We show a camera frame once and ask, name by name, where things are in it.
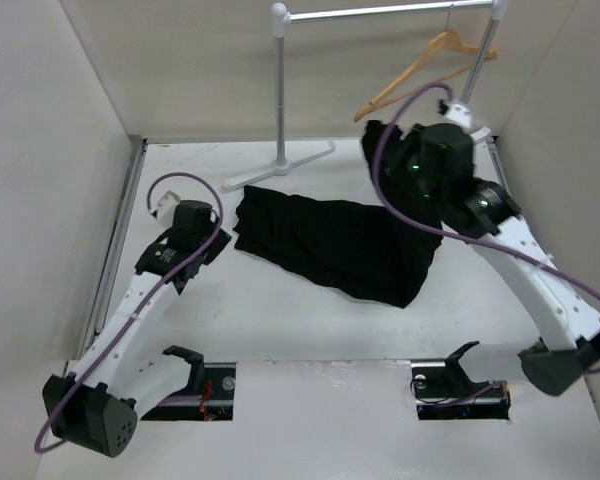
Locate white clothes rack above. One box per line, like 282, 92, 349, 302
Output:
223, 1, 507, 192

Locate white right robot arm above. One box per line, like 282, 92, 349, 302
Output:
370, 98, 600, 397

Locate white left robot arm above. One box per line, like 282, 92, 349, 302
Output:
34, 200, 230, 458

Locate wooden clothes hanger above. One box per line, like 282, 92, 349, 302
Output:
353, 1, 480, 122

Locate black trousers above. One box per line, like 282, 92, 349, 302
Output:
232, 118, 444, 309

